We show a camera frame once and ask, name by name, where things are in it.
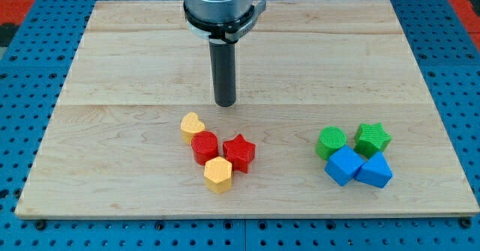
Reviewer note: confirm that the black wrist mounting flange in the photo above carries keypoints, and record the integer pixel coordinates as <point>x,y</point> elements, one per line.
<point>225,32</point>

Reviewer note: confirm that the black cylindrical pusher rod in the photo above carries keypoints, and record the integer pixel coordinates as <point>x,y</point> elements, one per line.
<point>223,68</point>

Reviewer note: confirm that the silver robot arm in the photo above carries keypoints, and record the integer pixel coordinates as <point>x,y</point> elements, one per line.
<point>218,10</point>

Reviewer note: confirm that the red star block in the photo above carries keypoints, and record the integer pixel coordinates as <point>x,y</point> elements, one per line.
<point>240,152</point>

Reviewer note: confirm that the green star block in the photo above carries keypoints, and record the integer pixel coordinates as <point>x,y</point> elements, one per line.
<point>371,138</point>

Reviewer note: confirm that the yellow heart block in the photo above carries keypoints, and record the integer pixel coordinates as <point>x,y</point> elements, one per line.
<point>190,126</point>

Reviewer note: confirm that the red cylinder block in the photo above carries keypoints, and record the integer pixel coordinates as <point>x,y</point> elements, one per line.
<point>204,146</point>

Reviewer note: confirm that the yellow hexagon block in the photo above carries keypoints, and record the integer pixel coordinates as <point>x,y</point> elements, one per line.
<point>218,174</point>

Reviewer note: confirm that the green cylinder block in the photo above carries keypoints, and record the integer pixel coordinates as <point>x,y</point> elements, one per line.
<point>331,139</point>

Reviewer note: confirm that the wooden board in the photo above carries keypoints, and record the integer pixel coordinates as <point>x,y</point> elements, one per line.
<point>113,148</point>

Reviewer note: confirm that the blue cube block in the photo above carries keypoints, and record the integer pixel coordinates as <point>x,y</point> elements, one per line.
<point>343,165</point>

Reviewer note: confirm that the blue triangular block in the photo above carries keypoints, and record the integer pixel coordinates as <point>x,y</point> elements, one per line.
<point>375,172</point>

